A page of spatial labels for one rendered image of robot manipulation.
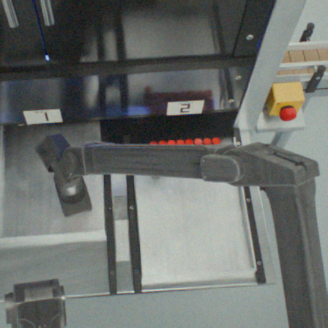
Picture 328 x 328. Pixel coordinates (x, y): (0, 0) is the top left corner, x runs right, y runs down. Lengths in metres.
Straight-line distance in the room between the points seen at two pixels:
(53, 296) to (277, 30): 0.67
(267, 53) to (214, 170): 0.42
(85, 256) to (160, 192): 0.24
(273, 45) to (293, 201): 0.45
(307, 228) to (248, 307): 1.43
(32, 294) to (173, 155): 0.33
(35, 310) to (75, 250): 0.57
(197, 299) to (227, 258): 0.89
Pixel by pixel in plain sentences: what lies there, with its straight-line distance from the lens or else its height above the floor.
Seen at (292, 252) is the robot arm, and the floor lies 1.38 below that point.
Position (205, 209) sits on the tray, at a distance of 1.41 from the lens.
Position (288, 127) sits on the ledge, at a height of 0.88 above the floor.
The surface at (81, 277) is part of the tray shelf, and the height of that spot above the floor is 0.88.
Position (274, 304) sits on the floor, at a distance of 2.30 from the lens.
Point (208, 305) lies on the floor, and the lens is 2.25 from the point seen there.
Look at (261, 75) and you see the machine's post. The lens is 1.30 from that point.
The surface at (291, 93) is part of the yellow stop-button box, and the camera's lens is 1.42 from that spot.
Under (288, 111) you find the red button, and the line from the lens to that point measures 1.41.
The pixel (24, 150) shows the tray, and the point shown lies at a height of 0.88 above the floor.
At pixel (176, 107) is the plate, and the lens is 1.36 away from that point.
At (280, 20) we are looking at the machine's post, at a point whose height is 1.33.
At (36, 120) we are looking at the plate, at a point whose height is 1.01.
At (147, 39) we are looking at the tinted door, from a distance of 1.15.
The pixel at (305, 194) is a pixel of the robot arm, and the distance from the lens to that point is 0.86.
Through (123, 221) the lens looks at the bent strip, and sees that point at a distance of 1.39.
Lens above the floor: 2.20
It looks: 64 degrees down
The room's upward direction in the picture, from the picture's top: 1 degrees counter-clockwise
